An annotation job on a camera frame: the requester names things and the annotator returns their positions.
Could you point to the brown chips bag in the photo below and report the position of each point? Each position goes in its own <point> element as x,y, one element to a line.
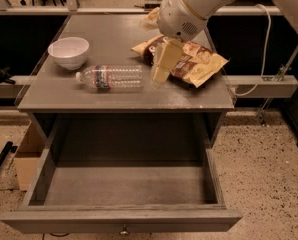
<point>195,67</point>

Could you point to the grey wooden cabinet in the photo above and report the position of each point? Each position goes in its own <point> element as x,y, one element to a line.
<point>111,36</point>

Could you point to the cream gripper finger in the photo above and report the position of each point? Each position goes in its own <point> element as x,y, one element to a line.
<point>149,22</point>
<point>166,56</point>

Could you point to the cardboard box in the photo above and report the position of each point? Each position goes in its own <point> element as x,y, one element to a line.
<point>27,157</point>

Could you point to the black bar on floor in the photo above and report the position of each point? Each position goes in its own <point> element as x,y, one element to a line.
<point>9,147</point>

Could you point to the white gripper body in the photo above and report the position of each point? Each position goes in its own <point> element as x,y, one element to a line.
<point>178,16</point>

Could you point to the black cloth object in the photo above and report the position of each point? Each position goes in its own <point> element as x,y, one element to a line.
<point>5,76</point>

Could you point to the clear plastic water bottle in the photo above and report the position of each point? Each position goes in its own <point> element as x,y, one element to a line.
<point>111,77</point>

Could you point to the open grey top drawer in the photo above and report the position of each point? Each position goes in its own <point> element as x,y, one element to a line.
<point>147,172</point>

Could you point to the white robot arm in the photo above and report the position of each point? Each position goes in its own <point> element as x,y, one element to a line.
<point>235,31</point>

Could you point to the white ceramic bowl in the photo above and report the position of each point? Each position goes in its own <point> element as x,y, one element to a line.
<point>70,52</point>

